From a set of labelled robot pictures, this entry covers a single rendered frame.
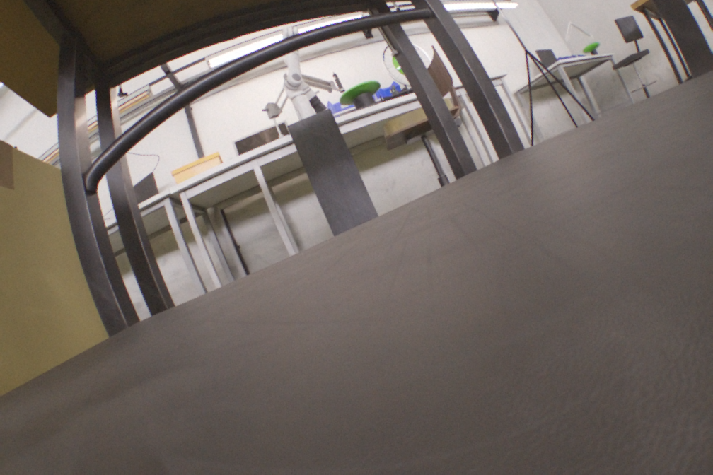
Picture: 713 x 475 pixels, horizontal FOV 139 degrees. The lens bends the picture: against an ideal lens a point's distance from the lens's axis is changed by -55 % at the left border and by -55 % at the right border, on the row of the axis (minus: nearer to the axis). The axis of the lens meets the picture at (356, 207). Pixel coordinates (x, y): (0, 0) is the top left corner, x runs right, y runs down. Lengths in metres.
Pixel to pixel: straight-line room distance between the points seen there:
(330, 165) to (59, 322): 1.28
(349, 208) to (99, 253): 1.16
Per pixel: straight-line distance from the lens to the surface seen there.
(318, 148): 1.48
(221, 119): 3.07
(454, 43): 0.73
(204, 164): 1.99
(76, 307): 0.66
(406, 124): 1.34
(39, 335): 0.56
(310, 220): 2.73
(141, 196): 2.88
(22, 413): 0.17
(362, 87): 1.98
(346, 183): 1.44
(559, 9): 6.15
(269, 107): 1.98
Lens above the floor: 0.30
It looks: 1 degrees up
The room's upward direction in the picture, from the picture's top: 24 degrees counter-clockwise
